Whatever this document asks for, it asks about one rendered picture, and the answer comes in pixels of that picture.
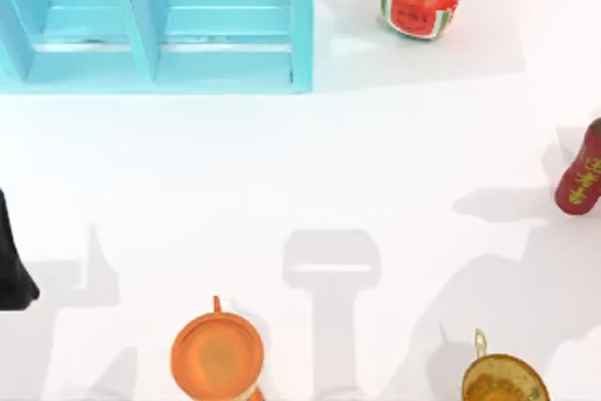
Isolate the light blue rack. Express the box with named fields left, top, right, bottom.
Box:
left=0, top=0, right=315, bottom=95

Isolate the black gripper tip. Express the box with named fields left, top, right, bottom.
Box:
left=0, top=190, right=40, bottom=312

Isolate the gold trophy cup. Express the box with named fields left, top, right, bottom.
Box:
left=461, top=328, right=550, bottom=401

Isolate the orange trophy cup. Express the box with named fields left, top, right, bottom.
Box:
left=170, top=296, right=267, bottom=401

